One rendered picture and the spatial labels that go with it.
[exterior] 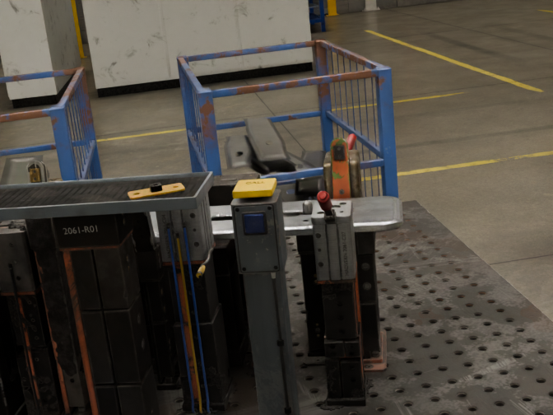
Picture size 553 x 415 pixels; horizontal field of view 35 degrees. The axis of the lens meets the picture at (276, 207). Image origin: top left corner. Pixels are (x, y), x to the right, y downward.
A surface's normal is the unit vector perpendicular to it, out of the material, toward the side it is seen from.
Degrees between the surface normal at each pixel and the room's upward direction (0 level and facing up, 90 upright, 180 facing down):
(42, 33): 90
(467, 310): 0
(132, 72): 90
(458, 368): 0
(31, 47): 90
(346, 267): 90
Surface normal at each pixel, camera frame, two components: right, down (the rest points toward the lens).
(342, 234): -0.11, 0.31
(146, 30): 0.17, 0.29
